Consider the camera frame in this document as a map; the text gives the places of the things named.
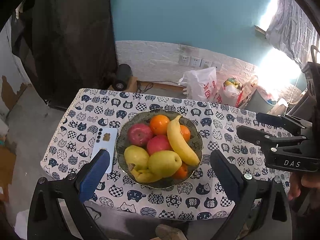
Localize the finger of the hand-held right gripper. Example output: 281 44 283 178
255 112 313 135
236 126 308 155

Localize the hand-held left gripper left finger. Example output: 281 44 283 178
27 149 112 240

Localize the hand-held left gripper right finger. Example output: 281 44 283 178
210 150 293 240

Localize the yellow-green pear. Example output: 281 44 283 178
124 145 150 173
148 150 182 178

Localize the small orange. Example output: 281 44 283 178
172 162 188 180

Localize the banana with red sticker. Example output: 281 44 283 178
167 115 201 166

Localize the red apple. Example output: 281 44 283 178
146 134 173 155
127 123 154 147

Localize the large orange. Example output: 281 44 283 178
149 114 170 136

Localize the person's right hand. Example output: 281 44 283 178
287 171 320 202

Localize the grey trash bin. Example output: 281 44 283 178
246 89 277 114

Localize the light blue smartphone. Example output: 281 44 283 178
90 127 118 174

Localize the white paper bag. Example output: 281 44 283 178
239 75 259 109

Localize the cat print tablecloth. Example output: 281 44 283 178
40 88 293 222

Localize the red and white trash bag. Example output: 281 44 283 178
216 78 244 107

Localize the white plastic bag red print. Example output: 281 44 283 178
178 67 217 102

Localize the person's shoe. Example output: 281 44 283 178
155 224 187 240

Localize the brown cardboard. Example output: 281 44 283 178
0 145 17 202

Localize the wooden window ledge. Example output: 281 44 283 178
254 25 267 38

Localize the grey plastic window sheet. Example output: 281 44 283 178
265 0 320 69

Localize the black cylinder speaker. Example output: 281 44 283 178
112 64 133 91

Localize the black cloth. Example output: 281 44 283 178
10 0 119 110

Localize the black cable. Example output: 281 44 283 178
137 80 185 93

